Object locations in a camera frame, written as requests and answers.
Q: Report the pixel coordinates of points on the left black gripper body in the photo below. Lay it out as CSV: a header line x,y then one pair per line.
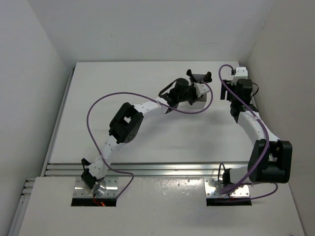
x,y
190,95

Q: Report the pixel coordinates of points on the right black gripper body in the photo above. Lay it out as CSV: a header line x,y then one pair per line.
x,y
229,98

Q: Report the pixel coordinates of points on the black fan makeup brush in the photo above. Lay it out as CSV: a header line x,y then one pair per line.
x,y
197,78

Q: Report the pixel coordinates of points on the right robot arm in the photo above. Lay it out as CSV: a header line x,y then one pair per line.
x,y
270,160

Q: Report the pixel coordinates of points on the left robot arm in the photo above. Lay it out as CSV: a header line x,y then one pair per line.
x,y
125,125

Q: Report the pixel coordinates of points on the translucent white organizer box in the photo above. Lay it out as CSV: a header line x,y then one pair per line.
x,y
197,105

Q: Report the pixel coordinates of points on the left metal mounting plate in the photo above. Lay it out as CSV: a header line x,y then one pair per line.
x,y
106,188

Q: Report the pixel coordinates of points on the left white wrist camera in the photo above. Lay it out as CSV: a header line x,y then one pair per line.
x,y
201,89

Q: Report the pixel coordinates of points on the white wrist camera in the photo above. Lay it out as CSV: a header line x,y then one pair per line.
x,y
201,89
239,73

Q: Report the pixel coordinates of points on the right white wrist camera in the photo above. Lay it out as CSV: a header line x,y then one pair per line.
x,y
239,73

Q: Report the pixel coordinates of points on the aluminium rail frame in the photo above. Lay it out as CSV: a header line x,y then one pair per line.
x,y
173,158

